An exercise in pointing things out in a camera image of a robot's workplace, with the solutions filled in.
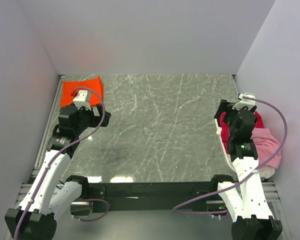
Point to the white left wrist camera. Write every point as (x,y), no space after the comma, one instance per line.
(82,100)

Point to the white laundry basket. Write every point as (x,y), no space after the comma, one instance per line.
(221,140)

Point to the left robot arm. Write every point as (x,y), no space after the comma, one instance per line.
(37,215)

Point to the folded orange t-shirt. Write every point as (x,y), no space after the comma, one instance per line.
(68,87)

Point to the aluminium frame rails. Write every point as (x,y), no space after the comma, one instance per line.
(25,187)

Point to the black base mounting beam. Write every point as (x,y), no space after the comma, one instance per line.
(129,196)

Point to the white t-shirt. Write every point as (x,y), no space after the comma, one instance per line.
(265,172)

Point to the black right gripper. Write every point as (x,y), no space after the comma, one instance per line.
(221,110)

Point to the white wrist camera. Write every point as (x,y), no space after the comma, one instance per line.
(82,100)
(246,99)

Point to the crimson red t-shirt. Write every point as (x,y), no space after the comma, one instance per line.
(225,128)

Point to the pink t-shirt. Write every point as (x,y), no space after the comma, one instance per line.
(265,143)

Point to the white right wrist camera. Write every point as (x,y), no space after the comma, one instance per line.
(246,99)

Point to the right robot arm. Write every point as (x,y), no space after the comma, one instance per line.
(245,200)

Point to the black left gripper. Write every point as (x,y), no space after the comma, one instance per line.
(100,116)

